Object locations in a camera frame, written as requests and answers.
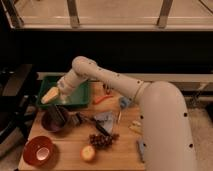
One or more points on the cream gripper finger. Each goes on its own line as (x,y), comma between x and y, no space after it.
(50,95)

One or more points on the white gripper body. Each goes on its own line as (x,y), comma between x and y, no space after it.
(68,83)

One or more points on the black eraser block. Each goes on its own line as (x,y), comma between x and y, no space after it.
(57,116)

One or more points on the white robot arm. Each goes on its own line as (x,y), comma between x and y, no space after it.
(165,124)

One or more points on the purple bowl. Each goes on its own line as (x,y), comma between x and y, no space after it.
(50,125)

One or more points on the red bowl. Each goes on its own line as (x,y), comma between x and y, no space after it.
(38,150)

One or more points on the green plastic tray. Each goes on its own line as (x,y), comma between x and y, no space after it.
(78,99)

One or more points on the orange carrot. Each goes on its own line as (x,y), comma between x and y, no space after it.
(98,100)

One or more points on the small metal can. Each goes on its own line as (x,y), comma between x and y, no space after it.
(77,119)

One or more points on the black chair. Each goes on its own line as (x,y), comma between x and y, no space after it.
(17,94)

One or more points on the grey cloth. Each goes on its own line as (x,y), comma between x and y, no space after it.
(106,120)

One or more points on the bunch of dark grapes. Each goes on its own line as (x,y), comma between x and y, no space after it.
(100,141)

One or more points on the apple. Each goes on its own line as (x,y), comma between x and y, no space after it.
(88,153)

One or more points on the blue sponge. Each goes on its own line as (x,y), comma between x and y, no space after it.
(140,147)

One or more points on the black handled knife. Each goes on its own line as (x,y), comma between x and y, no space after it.
(93,121)

